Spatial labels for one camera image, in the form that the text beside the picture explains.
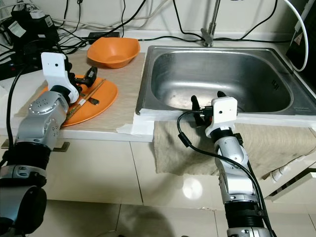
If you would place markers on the black charger box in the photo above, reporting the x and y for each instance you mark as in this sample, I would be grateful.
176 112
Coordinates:
17 32

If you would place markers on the white drawer front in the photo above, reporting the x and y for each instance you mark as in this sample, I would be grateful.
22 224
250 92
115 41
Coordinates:
296 187

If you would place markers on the black appliance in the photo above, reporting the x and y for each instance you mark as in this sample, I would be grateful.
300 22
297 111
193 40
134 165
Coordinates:
307 39

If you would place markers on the stainless steel sink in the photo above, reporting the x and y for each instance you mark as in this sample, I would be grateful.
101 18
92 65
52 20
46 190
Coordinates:
222 74

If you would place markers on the orange plastic plate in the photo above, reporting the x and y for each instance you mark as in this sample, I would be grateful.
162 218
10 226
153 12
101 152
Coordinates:
103 106

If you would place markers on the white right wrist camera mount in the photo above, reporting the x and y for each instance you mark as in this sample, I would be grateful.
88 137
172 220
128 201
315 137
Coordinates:
222 111

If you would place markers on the wooden chopstick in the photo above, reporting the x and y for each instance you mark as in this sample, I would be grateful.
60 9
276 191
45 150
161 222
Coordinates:
96 89

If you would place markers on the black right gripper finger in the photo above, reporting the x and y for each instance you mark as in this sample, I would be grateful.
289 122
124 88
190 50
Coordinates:
221 95
195 103

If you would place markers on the beige counter mat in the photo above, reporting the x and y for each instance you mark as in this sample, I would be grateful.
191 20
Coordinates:
128 89

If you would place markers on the metal faucet pipe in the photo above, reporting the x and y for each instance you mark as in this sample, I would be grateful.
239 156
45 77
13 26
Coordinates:
207 37

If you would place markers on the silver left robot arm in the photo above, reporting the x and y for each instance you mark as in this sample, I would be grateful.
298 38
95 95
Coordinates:
47 118

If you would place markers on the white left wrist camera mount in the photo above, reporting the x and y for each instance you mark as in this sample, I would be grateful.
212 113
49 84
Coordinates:
53 66

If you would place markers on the orange plastic bowl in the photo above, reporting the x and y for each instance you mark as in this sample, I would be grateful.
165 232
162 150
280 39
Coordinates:
112 51

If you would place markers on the beige hanging towel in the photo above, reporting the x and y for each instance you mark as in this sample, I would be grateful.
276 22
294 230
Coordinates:
182 148

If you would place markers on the black power adapter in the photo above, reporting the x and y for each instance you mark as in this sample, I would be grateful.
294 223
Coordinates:
103 35

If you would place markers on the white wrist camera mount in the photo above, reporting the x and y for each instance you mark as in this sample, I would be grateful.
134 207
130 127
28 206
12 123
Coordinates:
53 66
222 111

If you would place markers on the black power strip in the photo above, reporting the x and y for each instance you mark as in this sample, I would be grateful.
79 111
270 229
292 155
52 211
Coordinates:
12 70

